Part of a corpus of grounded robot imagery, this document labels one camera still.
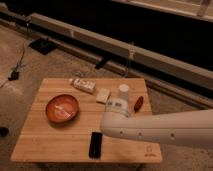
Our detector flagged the wooden slatted table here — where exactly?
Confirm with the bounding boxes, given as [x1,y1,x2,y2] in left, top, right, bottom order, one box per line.
[11,78,162,163]

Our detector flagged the long beige baseboard rail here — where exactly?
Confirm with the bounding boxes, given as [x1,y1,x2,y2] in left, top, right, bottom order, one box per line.
[0,3,213,108]

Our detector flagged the orange bowl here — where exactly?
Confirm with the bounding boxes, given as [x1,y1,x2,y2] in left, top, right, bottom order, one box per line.
[45,94,79,123]

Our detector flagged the white tube bottle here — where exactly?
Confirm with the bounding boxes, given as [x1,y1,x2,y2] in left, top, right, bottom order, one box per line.
[69,78,96,94]

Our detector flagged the dark object at left edge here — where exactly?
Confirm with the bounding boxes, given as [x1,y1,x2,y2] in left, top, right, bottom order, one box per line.
[0,127,9,137]

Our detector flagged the black flat floor plate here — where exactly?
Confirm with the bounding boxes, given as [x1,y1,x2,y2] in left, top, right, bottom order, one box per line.
[29,38,56,55]

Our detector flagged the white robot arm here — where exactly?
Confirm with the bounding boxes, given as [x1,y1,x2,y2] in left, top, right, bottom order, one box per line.
[100,98,213,148]

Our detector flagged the black floor bracket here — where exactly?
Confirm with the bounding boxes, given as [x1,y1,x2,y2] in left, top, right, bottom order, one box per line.
[95,58,109,70]

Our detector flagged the dark red oblong object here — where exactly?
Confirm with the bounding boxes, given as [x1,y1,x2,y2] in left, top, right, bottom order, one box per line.
[134,96,144,112]

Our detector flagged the cream sponge block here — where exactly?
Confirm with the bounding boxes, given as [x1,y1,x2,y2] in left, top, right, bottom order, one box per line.
[96,88,110,104]

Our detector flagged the black cable with plug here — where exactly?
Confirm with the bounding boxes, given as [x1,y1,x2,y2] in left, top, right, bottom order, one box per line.
[7,19,31,82]

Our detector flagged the white plastic cup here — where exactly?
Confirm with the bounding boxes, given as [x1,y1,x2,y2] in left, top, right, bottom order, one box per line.
[118,84,129,101]

